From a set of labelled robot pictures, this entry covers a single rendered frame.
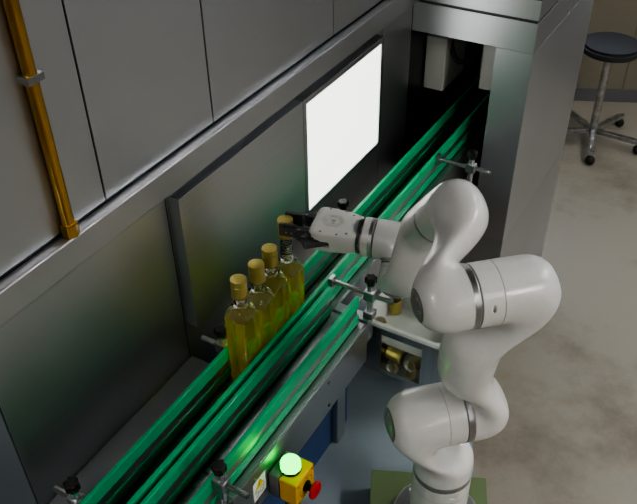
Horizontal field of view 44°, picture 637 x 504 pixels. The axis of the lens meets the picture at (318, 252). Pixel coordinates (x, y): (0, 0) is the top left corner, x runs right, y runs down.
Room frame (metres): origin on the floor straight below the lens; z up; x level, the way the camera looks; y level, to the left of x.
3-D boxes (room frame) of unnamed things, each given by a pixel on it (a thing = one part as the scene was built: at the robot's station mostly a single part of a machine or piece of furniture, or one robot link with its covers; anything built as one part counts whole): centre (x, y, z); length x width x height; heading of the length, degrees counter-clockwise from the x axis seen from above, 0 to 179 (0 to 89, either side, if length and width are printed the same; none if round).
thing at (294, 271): (1.36, 0.07, 1.16); 0.06 x 0.06 x 0.21; 59
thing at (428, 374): (1.47, -0.22, 0.92); 0.27 x 0.17 x 0.15; 59
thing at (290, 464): (1.00, 0.06, 1.01); 0.05 x 0.05 x 0.03
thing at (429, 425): (0.97, -0.21, 1.13); 0.19 x 0.12 x 0.24; 102
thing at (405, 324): (1.45, -0.24, 0.97); 0.22 x 0.17 x 0.09; 59
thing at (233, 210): (1.66, 0.05, 1.32); 0.90 x 0.03 x 0.34; 149
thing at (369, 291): (1.40, -0.10, 1.12); 0.17 x 0.03 x 0.12; 59
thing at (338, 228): (1.32, -0.05, 1.36); 0.11 x 0.10 x 0.07; 73
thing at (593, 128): (3.99, -1.58, 0.30); 0.57 x 0.54 x 0.60; 1
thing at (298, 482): (1.00, 0.06, 0.96); 0.07 x 0.07 x 0.07; 59
